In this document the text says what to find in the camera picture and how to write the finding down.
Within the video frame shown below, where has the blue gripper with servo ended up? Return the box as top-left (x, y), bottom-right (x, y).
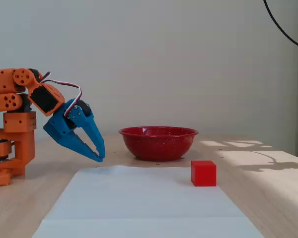
top-left (43, 98), bottom-right (106, 163)

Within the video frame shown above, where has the red cube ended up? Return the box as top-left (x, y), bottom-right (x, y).
top-left (190, 160), bottom-right (217, 187)

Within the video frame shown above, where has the red speckled enamel bowl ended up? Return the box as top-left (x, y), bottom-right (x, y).
top-left (118, 126), bottom-right (199, 162)

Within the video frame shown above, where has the white paper sheet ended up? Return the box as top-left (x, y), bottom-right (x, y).
top-left (31, 164), bottom-right (264, 238)

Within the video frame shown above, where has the gripper servo wire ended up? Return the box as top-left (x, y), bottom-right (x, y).
top-left (41, 78), bottom-right (83, 117)

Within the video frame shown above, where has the wrist servo wire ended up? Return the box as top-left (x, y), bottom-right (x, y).
top-left (39, 71), bottom-right (52, 82)

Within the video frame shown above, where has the black hanging cable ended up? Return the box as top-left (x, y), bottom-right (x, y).
top-left (263, 0), bottom-right (298, 52)

